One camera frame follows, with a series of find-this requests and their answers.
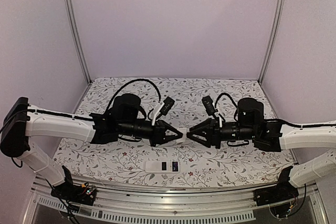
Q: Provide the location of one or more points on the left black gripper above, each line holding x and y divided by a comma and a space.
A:
161, 127

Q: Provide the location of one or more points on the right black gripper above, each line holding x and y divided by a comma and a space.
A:
212, 128

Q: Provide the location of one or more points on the purple battery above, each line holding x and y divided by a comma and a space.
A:
175, 167

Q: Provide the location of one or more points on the white remote control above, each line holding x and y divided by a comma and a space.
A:
160, 167

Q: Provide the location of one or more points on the white battery cover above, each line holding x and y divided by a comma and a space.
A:
184, 136

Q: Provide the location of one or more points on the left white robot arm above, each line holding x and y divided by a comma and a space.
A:
25, 120

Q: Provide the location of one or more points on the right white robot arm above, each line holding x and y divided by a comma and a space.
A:
269, 135

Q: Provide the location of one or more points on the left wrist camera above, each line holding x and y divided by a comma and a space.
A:
162, 108

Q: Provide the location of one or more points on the front aluminium rail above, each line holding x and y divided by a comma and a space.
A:
128, 203

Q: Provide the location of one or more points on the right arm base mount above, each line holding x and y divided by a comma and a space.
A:
283, 190

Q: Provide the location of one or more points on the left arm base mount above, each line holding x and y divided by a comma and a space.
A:
83, 194

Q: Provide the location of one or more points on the right aluminium frame post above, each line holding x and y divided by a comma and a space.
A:
271, 40

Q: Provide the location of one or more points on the aluminium frame post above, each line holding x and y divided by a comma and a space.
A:
76, 40
271, 40

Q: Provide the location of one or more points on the left aluminium frame post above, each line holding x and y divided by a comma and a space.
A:
76, 40

